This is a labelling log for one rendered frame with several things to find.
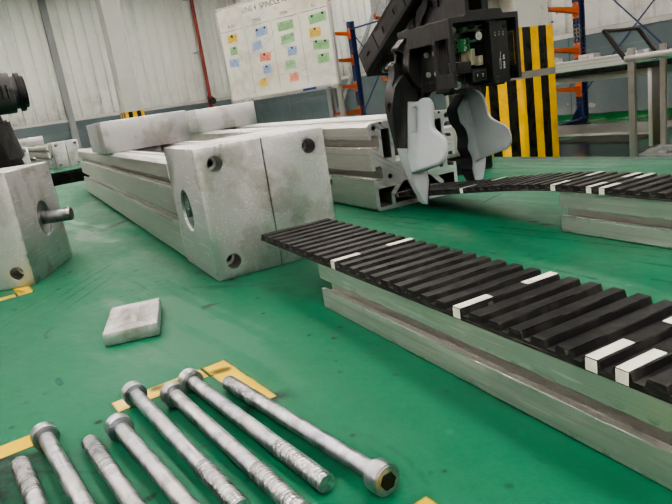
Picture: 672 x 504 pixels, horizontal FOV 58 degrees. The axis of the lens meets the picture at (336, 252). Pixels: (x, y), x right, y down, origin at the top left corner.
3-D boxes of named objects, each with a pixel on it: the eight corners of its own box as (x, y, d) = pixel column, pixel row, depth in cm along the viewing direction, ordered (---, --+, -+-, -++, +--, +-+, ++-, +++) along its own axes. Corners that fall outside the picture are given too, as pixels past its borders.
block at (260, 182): (367, 241, 48) (350, 121, 46) (218, 282, 43) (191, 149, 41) (317, 227, 56) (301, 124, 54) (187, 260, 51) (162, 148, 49)
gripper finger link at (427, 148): (430, 208, 50) (439, 93, 48) (391, 202, 55) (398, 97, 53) (460, 208, 51) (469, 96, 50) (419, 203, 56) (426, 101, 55)
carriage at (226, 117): (260, 138, 112) (253, 100, 110) (202, 148, 107) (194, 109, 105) (233, 138, 126) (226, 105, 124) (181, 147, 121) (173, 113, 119)
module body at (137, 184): (294, 233, 55) (278, 139, 53) (187, 260, 51) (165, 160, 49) (138, 182, 125) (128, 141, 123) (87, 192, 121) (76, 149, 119)
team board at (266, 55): (235, 191, 686) (200, 9, 637) (264, 182, 724) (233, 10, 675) (342, 187, 597) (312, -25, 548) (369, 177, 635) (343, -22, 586)
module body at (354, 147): (458, 191, 63) (450, 108, 61) (377, 212, 59) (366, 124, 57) (225, 165, 133) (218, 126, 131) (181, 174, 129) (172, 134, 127)
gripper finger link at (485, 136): (509, 195, 53) (482, 94, 50) (466, 190, 59) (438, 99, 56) (534, 180, 55) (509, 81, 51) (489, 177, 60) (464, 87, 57)
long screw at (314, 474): (179, 392, 27) (174, 372, 26) (200, 383, 27) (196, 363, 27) (316, 505, 18) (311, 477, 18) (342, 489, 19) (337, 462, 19)
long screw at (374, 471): (403, 488, 18) (399, 459, 18) (378, 504, 18) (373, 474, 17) (240, 388, 27) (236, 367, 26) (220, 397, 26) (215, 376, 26)
